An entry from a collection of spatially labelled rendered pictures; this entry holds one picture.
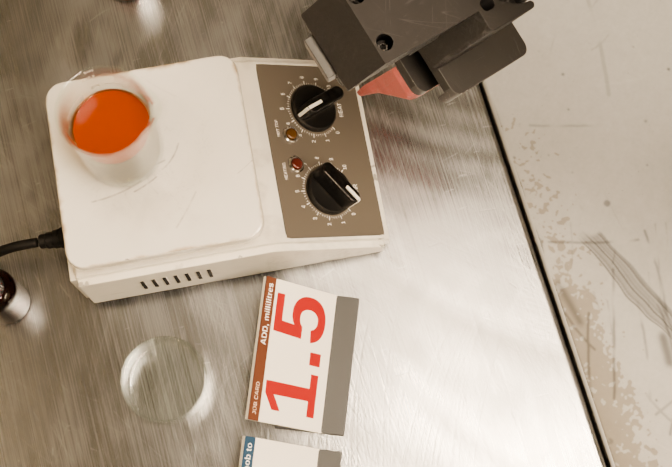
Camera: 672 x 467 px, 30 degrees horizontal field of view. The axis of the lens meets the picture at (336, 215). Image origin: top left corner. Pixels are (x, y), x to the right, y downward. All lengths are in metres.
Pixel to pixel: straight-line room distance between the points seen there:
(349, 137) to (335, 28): 0.24
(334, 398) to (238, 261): 0.11
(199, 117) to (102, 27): 0.15
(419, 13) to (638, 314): 0.32
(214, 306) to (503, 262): 0.19
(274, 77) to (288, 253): 0.11
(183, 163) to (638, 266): 0.31
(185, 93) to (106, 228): 0.10
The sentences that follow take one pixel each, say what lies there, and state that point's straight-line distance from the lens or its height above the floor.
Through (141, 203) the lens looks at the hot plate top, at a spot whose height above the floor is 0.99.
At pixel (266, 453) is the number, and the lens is 0.79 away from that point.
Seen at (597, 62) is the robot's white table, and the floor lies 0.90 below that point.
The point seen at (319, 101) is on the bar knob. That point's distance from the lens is 0.80.
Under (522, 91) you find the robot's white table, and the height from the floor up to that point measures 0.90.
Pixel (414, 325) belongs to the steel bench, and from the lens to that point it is 0.83.
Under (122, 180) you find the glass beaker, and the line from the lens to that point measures 0.75.
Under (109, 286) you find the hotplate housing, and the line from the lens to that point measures 0.79.
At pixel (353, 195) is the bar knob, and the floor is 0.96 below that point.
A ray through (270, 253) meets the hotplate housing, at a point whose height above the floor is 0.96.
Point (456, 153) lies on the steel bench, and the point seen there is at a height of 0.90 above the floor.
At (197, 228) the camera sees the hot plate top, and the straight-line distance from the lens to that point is 0.75.
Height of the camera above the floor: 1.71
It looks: 75 degrees down
